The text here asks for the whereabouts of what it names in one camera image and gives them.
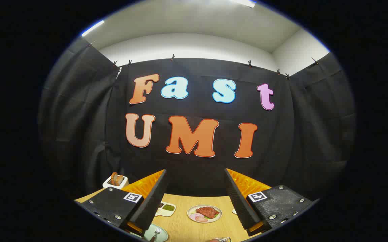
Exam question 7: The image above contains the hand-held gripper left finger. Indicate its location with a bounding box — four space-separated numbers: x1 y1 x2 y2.
80 169 167 236

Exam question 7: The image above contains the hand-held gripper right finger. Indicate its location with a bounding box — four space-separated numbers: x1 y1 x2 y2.
224 168 319 237

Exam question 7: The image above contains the white divided bean dish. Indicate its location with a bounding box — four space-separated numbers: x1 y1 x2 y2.
154 202 177 217

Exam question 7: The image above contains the beige round food plate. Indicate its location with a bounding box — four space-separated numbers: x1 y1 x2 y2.
187 205 223 224

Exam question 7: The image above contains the light blue plate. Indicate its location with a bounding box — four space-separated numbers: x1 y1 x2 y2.
143 223 169 242

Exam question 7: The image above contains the brown steak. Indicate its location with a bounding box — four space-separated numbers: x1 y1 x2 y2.
196 206 220 219

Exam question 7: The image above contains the white toaster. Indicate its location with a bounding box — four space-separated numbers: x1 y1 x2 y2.
103 175 129 189

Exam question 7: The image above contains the row of black cloth clips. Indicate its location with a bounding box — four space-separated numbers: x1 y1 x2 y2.
88 41 319 80

